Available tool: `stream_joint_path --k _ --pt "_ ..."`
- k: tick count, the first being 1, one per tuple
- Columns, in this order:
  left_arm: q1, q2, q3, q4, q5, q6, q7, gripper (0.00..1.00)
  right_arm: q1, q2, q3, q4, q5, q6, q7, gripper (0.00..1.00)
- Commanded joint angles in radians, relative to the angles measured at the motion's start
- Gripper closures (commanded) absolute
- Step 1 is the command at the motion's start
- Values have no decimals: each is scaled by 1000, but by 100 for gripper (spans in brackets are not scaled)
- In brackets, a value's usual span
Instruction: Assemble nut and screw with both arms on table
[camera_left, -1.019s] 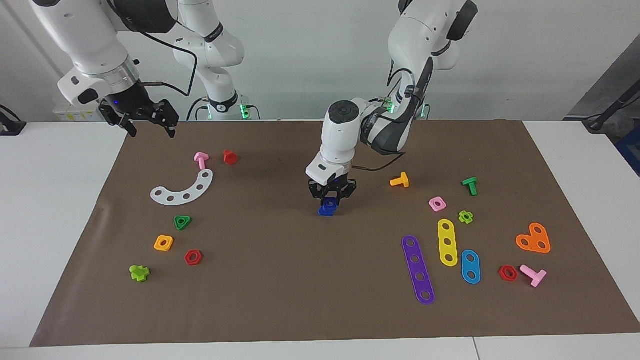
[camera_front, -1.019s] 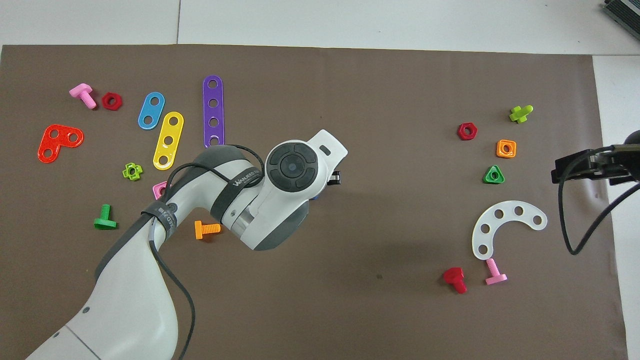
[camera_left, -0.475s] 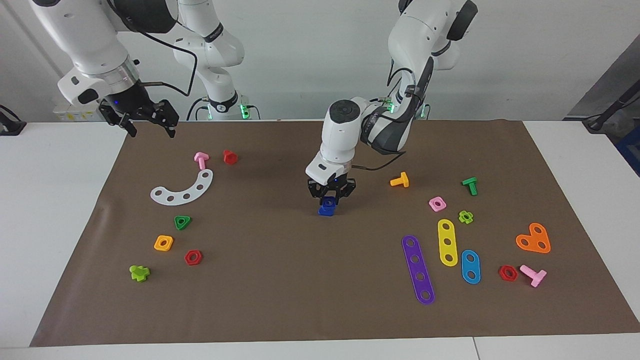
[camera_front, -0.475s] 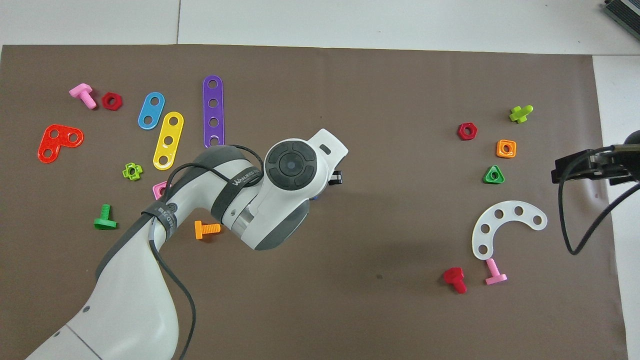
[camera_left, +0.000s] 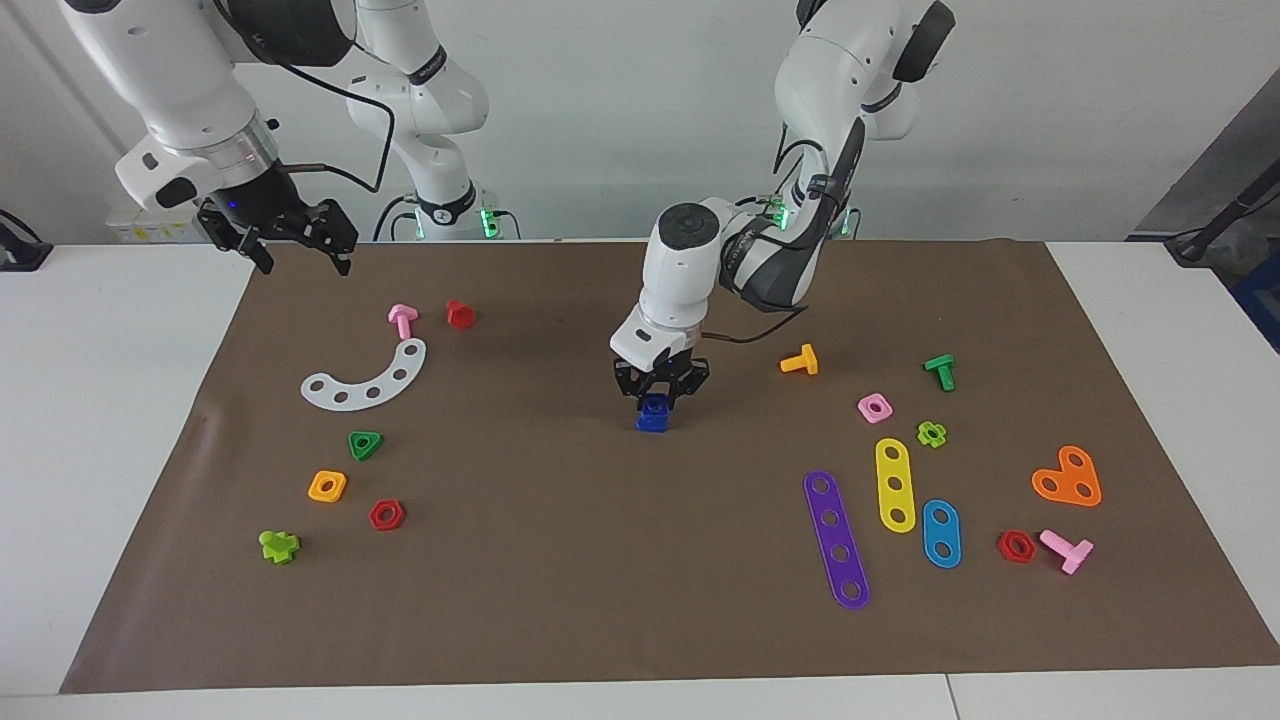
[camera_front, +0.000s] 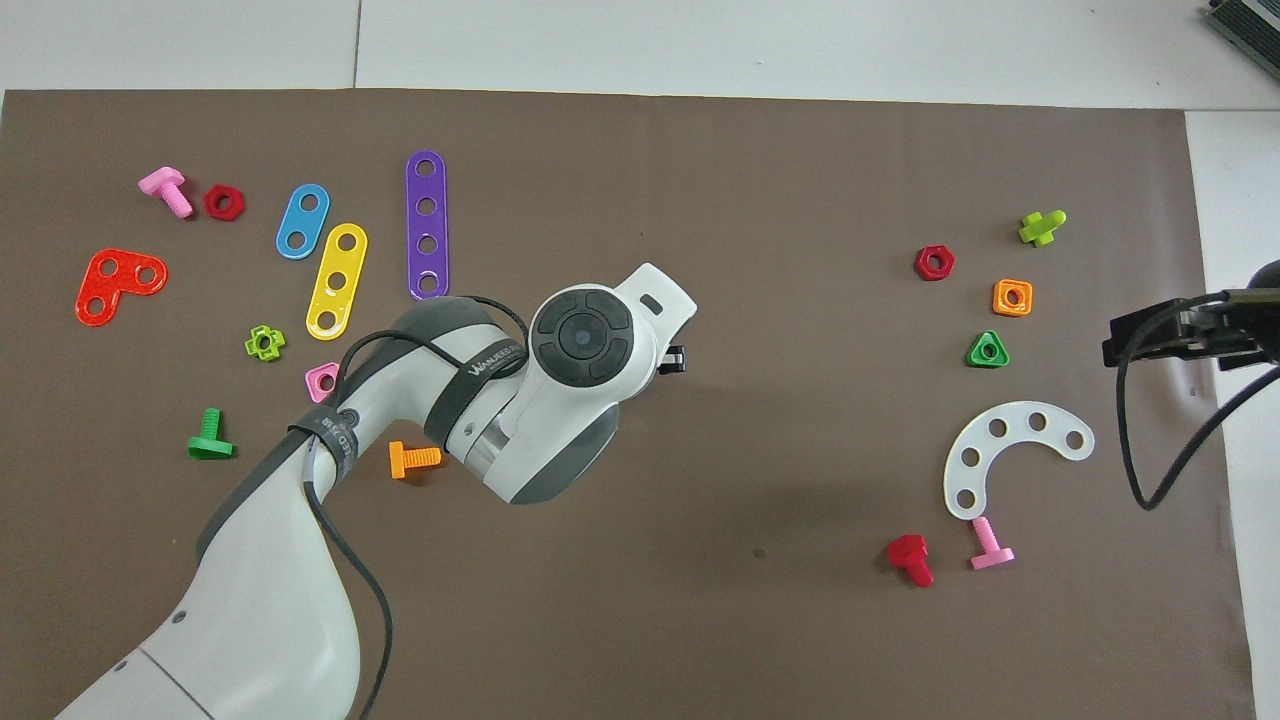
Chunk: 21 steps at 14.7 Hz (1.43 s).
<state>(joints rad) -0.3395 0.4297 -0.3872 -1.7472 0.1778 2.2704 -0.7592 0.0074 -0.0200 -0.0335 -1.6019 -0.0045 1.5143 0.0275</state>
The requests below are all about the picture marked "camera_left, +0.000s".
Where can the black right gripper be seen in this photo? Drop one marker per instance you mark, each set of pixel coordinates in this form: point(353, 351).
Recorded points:
point(257, 203)

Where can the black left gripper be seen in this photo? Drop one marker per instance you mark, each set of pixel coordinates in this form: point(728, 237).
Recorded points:
point(660, 378)

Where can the blue square plastic nut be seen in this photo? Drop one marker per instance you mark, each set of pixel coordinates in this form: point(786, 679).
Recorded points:
point(655, 405)

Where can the blue triangle-head plastic screw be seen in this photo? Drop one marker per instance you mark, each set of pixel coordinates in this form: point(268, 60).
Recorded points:
point(650, 425)

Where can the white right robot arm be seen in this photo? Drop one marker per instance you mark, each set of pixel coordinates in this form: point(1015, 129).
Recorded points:
point(180, 90)

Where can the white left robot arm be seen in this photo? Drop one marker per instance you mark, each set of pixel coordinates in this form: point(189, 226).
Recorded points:
point(690, 270)

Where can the orange plastic screw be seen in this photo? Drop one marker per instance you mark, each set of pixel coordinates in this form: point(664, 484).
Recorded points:
point(800, 363)

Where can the pink plastic screw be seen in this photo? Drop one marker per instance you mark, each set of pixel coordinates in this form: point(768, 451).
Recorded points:
point(1070, 553)
point(402, 322)

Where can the red plastic screw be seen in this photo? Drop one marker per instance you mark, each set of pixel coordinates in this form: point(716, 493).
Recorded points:
point(460, 316)

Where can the pink square plastic nut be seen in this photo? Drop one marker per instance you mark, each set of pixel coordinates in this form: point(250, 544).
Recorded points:
point(866, 415)

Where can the green triangular plastic nut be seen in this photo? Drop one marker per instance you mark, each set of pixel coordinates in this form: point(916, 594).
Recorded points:
point(365, 454)

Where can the orange square plastic nut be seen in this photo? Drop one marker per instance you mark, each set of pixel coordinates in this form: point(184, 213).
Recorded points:
point(315, 490)

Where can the lime green cross nut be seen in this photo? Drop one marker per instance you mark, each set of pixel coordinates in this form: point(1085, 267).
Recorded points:
point(924, 436)

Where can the green plastic screw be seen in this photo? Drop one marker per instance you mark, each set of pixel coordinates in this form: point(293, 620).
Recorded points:
point(941, 372)

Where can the red hexagonal plastic nut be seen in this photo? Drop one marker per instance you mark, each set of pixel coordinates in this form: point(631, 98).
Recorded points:
point(1004, 547)
point(377, 516)

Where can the lime green cross-head screw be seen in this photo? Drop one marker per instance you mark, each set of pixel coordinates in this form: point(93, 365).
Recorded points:
point(278, 547)

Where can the white curved five-hole plate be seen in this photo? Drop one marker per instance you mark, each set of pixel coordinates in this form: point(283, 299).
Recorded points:
point(386, 383)

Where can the brown paper table mat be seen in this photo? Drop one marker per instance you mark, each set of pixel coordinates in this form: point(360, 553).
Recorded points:
point(600, 560)

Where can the purple four-hole plastic strip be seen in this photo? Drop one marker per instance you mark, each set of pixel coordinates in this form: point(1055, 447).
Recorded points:
point(827, 504)

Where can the yellow three-hole plastic strip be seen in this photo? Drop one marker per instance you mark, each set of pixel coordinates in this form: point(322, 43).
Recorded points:
point(893, 470)

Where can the black clamp stand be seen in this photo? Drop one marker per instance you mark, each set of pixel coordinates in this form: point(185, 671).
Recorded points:
point(20, 250)

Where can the blue two-hole plastic strip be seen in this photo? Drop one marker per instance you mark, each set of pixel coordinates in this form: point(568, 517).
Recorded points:
point(941, 534)

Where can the orange three-hole corner plate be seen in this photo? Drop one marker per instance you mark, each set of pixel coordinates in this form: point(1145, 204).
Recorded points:
point(1065, 478)

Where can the black tripod stand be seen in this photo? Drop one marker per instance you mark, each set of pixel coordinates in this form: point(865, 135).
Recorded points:
point(1200, 243)

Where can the blue box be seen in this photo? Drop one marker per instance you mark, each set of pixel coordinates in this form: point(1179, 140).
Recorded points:
point(1262, 300)

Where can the dark grey partition panel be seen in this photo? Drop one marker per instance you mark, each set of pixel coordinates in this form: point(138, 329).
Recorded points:
point(1230, 160)

